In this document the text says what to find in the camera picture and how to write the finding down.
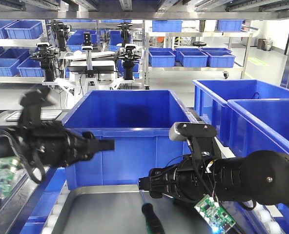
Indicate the left green circuit board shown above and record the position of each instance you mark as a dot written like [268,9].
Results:
[8,168]

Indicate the right far blue bin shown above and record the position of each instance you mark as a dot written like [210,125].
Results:
[211,96]

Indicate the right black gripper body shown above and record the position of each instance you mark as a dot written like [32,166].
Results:
[189,180]

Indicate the green circuit board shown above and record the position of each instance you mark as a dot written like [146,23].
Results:
[219,220]
[8,168]

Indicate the grey metal destination tray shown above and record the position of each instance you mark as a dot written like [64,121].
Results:
[121,213]

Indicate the right green circuit board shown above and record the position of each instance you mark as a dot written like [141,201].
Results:
[219,220]

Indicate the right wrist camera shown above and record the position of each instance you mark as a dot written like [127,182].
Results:
[180,131]

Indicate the centre blue storage bin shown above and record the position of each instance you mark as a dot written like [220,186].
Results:
[138,121]

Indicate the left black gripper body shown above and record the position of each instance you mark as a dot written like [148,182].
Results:
[48,143]

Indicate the right near blue bin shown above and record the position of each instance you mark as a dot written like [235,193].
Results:
[259,134]

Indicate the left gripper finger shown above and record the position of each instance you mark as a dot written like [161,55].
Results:
[94,145]

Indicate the green-handled screwdriver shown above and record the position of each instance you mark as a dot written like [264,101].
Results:
[152,222]

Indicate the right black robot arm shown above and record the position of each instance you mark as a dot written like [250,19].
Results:
[228,172]

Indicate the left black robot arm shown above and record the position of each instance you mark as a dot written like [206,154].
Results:
[8,141]

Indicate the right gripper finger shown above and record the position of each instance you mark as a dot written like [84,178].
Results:
[160,181]

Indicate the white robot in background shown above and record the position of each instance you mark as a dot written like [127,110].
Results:
[90,71]

